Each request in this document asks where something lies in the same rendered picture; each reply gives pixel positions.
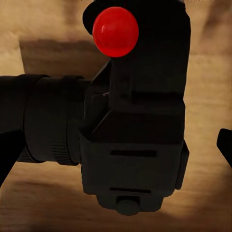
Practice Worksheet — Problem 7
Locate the digital camera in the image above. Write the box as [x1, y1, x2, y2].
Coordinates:
[0, 0, 191, 216]

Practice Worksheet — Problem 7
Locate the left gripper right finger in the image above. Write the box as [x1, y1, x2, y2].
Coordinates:
[217, 128, 232, 167]

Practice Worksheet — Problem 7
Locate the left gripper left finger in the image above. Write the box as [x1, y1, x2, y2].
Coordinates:
[0, 129, 25, 187]

